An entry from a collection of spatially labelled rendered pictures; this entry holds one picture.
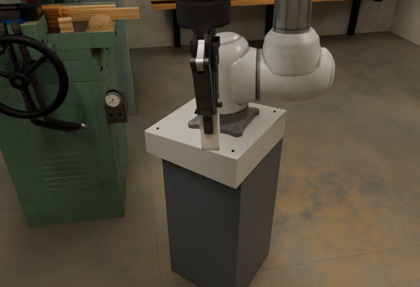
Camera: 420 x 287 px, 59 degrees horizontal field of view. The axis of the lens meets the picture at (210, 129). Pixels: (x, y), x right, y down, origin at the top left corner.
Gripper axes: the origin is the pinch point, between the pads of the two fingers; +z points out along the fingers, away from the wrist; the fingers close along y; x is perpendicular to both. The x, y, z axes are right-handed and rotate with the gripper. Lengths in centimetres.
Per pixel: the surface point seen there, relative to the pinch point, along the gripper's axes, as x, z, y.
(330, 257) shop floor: 39, 96, -69
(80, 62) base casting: -58, 11, -73
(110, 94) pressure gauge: -48, 22, -71
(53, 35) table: -64, 0, -70
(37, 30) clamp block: -64, -4, -61
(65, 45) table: -61, 4, -72
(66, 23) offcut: -60, -4, -72
